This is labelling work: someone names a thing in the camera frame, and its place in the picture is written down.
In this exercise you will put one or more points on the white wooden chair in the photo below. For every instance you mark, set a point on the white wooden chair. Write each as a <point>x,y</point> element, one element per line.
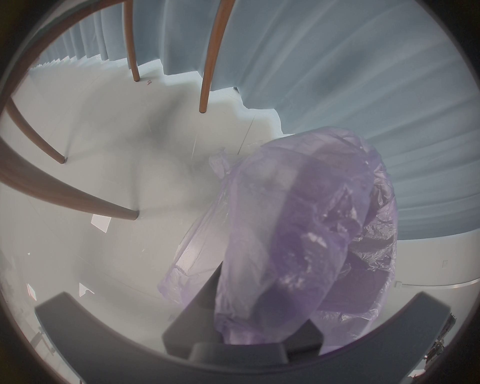
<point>75,194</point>

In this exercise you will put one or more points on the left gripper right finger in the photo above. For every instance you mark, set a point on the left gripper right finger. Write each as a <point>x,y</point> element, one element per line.
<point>305,337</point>

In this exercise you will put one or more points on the purple plastic bag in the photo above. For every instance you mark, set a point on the purple plastic bag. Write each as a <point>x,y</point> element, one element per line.
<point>300,232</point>

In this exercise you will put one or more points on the blue-grey curtain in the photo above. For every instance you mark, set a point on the blue-grey curtain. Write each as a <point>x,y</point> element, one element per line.
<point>337,75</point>

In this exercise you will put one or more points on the white trash bin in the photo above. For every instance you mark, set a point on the white trash bin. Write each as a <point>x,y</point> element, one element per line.
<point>270,176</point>

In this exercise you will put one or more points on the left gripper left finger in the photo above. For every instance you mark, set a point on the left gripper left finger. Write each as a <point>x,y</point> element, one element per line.
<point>187,326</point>

